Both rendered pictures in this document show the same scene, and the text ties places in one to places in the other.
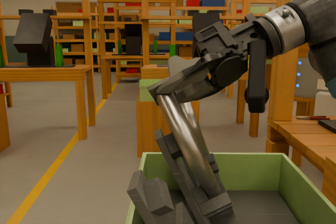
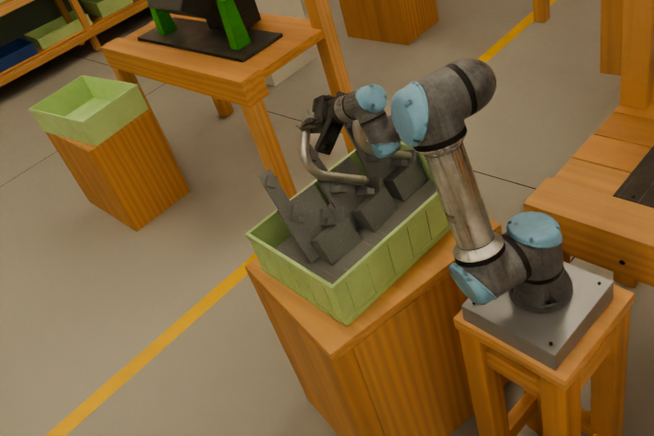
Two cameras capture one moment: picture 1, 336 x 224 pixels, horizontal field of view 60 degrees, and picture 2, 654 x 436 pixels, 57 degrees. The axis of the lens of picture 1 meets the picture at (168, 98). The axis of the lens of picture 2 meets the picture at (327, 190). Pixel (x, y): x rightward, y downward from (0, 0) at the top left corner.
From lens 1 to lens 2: 1.64 m
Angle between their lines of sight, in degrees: 56
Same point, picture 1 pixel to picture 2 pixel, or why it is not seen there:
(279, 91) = (625, 66)
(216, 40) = (318, 107)
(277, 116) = (623, 99)
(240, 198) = (430, 190)
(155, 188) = (268, 179)
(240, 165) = not seen: hidden behind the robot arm
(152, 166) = not seen: hidden behind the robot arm
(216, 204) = (336, 190)
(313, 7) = (347, 105)
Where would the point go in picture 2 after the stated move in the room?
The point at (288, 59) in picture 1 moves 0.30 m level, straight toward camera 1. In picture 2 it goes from (635, 23) to (554, 60)
